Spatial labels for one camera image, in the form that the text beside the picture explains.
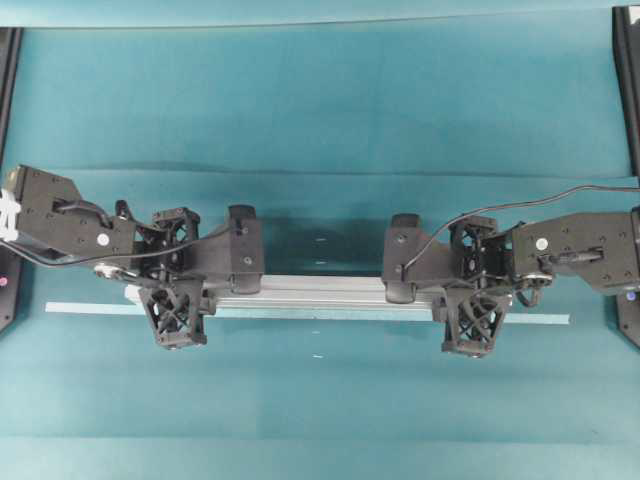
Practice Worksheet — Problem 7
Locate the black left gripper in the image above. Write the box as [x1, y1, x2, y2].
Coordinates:
[115, 205, 233, 349]

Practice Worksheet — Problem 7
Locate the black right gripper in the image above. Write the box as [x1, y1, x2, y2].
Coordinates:
[394, 216, 515, 358]

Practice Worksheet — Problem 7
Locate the silver aluminium extrusion rail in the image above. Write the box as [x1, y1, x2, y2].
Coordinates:
[122, 273, 454, 320]

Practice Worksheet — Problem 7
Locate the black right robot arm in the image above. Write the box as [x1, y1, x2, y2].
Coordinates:
[382, 209, 639, 358]

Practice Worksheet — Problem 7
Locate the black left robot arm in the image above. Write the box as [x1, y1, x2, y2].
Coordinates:
[1, 166, 233, 350]

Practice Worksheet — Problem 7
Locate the light blue tape strip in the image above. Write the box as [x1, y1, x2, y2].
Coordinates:
[45, 302, 570, 326]

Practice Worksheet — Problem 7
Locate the teal table cloth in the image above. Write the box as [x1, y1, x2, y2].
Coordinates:
[1, 9, 639, 479]

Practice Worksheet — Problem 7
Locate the black right camera cable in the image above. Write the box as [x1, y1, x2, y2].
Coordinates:
[397, 184, 640, 281]

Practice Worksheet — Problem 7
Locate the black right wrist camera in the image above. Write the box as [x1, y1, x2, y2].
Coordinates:
[381, 213, 423, 304]

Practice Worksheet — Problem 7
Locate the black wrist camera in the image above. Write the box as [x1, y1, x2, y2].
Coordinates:
[381, 213, 423, 304]
[228, 205, 265, 295]

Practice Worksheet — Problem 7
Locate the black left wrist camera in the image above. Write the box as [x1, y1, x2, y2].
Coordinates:
[228, 205, 265, 295]

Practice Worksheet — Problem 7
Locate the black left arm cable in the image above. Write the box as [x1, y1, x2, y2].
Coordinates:
[0, 197, 131, 269]

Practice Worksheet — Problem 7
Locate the black left frame post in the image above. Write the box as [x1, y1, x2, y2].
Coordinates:
[1, 27, 24, 331]

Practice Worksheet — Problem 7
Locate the black frame post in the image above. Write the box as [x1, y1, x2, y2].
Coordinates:
[1, 27, 24, 331]
[612, 3, 639, 348]

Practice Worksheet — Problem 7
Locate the black right frame post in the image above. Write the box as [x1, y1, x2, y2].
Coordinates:
[612, 3, 639, 348]

